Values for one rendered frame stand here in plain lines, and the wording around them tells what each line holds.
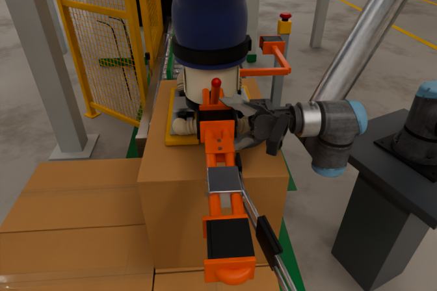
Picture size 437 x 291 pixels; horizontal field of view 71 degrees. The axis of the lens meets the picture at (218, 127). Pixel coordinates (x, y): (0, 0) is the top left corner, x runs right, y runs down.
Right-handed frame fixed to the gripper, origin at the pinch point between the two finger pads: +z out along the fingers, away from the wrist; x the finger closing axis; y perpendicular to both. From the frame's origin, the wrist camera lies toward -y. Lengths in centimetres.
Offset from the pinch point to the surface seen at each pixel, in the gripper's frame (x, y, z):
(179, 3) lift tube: 24.2, 21.1, 8.3
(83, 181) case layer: -54, 40, 57
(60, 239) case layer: -54, 11, 56
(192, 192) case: -18.5, -3.5, 7.1
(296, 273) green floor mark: -108, 22, -41
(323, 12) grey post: -60, 344, -163
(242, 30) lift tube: 17.2, 20.8, -8.1
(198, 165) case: -13.8, 1.8, 5.3
